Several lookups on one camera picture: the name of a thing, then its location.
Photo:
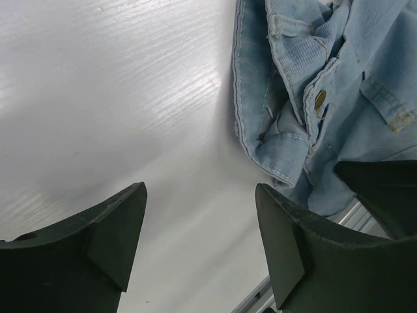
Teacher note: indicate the light blue denim skirt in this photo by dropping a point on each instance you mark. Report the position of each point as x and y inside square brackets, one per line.
[318, 83]

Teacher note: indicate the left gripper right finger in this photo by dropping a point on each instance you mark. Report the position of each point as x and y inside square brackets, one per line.
[400, 293]

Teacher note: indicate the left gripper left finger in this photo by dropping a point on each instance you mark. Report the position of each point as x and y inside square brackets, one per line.
[80, 264]

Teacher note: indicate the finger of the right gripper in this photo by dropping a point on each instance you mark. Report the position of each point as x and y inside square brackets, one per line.
[387, 190]

